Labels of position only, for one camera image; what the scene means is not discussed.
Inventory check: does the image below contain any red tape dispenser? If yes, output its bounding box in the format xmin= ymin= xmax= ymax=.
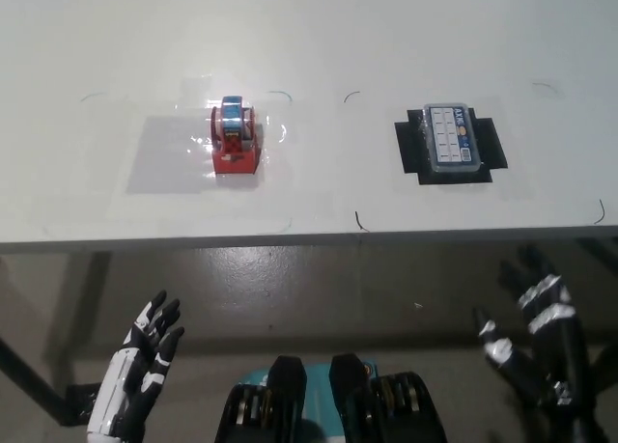
xmin=209 ymin=95 xmax=265 ymax=177

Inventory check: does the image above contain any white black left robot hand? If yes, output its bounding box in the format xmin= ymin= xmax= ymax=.
xmin=86 ymin=290 xmax=186 ymax=439

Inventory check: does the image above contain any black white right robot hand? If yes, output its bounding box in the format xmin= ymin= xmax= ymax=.
xmin=472 ymin=243 xmax=618 ymax=443

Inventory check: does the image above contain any black teal robot torso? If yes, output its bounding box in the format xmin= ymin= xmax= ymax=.
xmin=214 ymin=353 xmax=448 ymax=443

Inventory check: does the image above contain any black cross-shaped tape patch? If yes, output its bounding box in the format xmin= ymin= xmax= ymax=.
xmin=393 ymin=107 xmax=508 ymax=186

